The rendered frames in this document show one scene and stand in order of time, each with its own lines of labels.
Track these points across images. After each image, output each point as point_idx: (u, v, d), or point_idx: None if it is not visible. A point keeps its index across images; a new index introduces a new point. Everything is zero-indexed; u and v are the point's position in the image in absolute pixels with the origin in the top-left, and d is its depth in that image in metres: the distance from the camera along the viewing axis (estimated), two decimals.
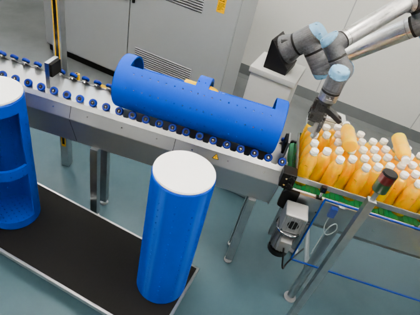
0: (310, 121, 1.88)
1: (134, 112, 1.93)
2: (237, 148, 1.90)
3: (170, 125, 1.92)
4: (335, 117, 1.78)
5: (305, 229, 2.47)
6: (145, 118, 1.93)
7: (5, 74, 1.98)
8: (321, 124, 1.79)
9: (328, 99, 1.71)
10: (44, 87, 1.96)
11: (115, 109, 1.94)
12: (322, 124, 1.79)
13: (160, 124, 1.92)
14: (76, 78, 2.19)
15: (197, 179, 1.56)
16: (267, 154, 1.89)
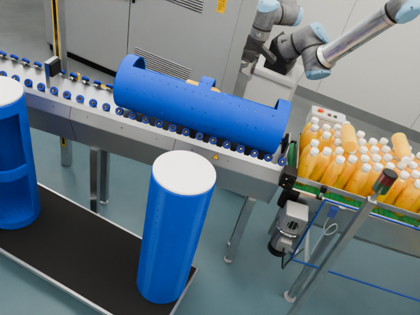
0: (246, 63, 1.83)
1: (135, 114, 1.93)
2: (238, 147, 1.90)
3: (170, 125, 1.92)
4: (269, 55, 1.72)
5: (305, 229, 2.47)
6: (145, 118, 1.93)
7: (5, 74, 1.98)
8: (254, 63, 1.73)
9: (259, 35, 1.65)
10: (44, 87, 1.96)
11: (116, 108, 1.94)
12: (255, 64, 1.73)
13: (159, 125, 1.92)
14: (76, 78, 2.19)
15: (197, 179, 1.56)
16: (268, 154, 1.89)
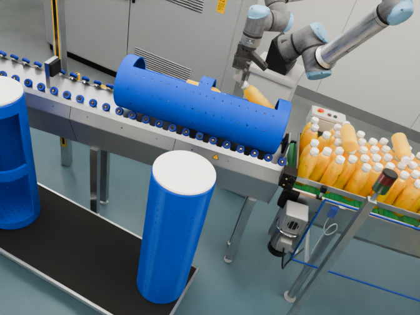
0: (237, 70, 1.80)
1: (135, 114, 1.93)
2: (238, 147, 1.90)
3: (171, 125, 1.92)
4: (260, 62, 1.70)
5: (305, 229, 2.47)
6: (145, 118, 1.93)
7: (5, 74, 1.98)
8: (245, 70, 1.71)
9: (249, 42, 1.63)
10: (44, 87, 1.96)
11: (116, 108, 1.94)
12: (246, 71, 1.71)
13: (159, 125, 1.92)
14: (76, 78, 2.19)
15: (197, 179, 1.56)
16: (268, 154, 1.89)
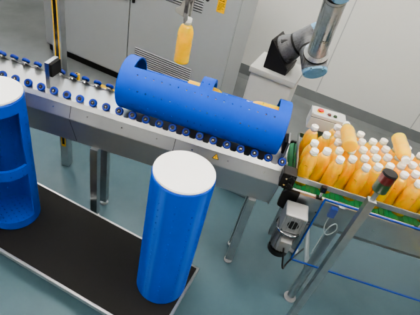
0: None
1: (135, 115, 1.93)
2: (239, 146, 1.90)
3: (172, 124, 1.92)
4: None
5: (305, 229, 2.47)
6: (145, 118, 1.93)
7: (5, 74, 1.98)
8: (187, 0, 1.54)
9: None
10: (44, 87, 1.96)
11: (117, 107, 1.94)
12: (187, 0, 1.54)
13: (159, 125, 1.92)
14: (76, 78, 2.19)
15: (197, 179, 1.56)
16: (269, 154, 1.89)
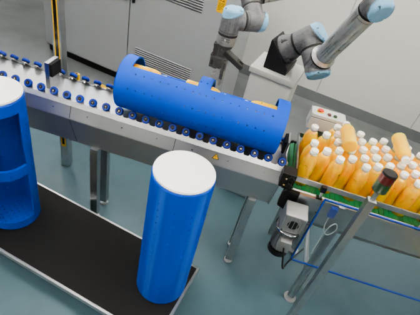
0: (214, 70, 1.81)
1: (135, 114, 1.93)
2: (238, 147, 1.90)
3: (170, 125, 1.92)
4: (235, 62, 1.72)
5: (305, 229, 2.47)
6: (145, 118, 1.93)
7: (5, 74, 1.98)
8: (221, 70, 1.74)
9: (224, 42, 1.65)
10: (44, 87, 1.96)
11: (116, 108, 1.94)
12: (222, 71, 1.74)
13: (159, 125, 1.92)
14: (76, 78, 2.19)
15: (197, 179, 1.56)
16: (268, 154, 1.89)
